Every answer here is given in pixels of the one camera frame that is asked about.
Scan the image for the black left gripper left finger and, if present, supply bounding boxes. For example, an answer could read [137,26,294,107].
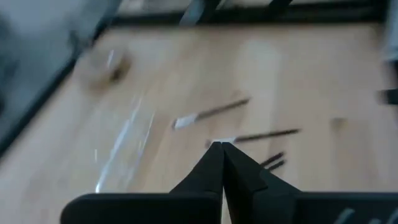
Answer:
[60,142,224,224]

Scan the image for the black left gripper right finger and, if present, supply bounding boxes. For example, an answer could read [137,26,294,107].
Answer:
[223,142,398,224]

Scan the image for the black makeup brush printed handle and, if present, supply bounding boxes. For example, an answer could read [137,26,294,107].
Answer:
[266,159,286,172]

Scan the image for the black makeup brush silver ferrule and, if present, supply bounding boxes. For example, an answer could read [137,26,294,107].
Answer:
[260,151,284,166]
[205,128,301,149]

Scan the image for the black makeup brush fluffy bristles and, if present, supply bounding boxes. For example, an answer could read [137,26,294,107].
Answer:
[171,97,251,131]

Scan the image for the clear acrylic organizer box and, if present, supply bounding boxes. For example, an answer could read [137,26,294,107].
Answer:
[93,90,158,194]

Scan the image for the white shade table lamp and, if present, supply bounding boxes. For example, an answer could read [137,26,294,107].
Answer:
[30,0,133,94]

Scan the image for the black table edge rail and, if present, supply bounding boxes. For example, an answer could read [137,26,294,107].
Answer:
[0,7,386,158]

